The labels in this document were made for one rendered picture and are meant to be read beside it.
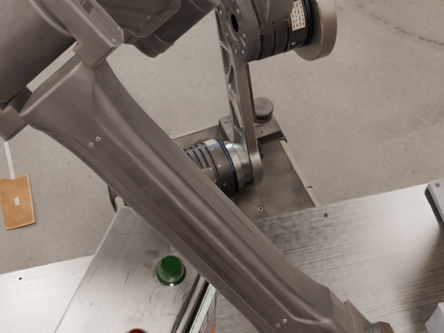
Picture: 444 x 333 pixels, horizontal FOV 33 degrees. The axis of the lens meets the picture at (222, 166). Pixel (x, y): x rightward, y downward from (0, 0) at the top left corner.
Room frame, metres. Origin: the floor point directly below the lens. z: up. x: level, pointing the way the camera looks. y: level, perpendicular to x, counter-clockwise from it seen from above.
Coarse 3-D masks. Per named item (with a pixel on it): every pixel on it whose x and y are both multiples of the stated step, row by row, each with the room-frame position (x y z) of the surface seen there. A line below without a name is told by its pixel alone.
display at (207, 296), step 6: (204, 288) 0.27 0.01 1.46; (210, 288) 0.28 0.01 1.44; (204, 294) 0.26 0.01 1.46; (210, 294) 0.28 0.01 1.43; (198, 300) 0.26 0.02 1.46; (204, 300) 0.26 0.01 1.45; (210, 300) 0.28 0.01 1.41; (198, 306) 0.25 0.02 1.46; (204, 306) 0.26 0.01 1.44; (198, 312) 0.25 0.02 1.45; (204, 312) 0.26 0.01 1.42; (192, 318) 0.24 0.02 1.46; (198, 318) 0.25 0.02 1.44; (192, 324) 0.24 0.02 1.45; (198, 324) 0.25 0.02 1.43; (186, 330) 0.23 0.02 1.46; (192, 330) 0.23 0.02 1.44; (198, 330) 0.25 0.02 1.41
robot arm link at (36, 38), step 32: (0, 0) 0.35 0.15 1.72; (32, 0) 0.35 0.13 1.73; (96, 0) 0.48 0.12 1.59; (128, 0) 0.52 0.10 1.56; (160, 0) 0.57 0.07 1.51; (192, 0) 0.61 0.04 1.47; (0, 32) 0.33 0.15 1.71; (32, 32) 0.33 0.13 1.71; (64, 32) 0.34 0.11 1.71; (128, 32) 0.57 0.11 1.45; (0, 64) 0.32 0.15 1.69; (32, 64) 0.33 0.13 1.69; (0, 96) 0.32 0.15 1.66
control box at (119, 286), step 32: (128, 224) 0.32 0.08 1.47; (96, 256) 0.29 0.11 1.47; (128, 256) 0.29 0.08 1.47; (160, 256) 0.29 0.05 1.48; (96, 288) 0.26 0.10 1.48; (128, 288) 0.26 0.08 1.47; (160, 288) 0.26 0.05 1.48; (192, 288) 0.26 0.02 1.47; (64, 320) 0.23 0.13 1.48; (96, 320) 0.23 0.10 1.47; (128, 320) 0.23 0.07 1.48; (160, 320) 0.23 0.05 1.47
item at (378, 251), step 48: (384, 192) 0.75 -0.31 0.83; (288, 240) 0.64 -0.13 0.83; (336, 240) 0.64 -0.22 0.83; (384, 240) 0.65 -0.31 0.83; (432, 240) 0.65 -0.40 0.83; (0, 288) 0.52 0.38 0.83; (48, 288) 0.53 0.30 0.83; (336, 288) 0.55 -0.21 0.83; (384, 288) 0.55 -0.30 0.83; (432, 288) 0.56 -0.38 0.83
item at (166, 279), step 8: (168, 256) 0.28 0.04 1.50; (176, 256) 0.28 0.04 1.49; (160, 264) 0.27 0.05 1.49; (168, 264) 0.27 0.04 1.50; (176, 264) 0.27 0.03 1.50; (160, 272) 0.27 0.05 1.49; (168, 272) 0.27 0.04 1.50; (176, 272) 0.27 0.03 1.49; (184, 272) 0.27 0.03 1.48; (160, 280) 0.26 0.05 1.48; (168, 280) 0.26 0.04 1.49; (176, 280) 0.26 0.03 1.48; (184, 280) 0.27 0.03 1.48; (168, 288) 0.26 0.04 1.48
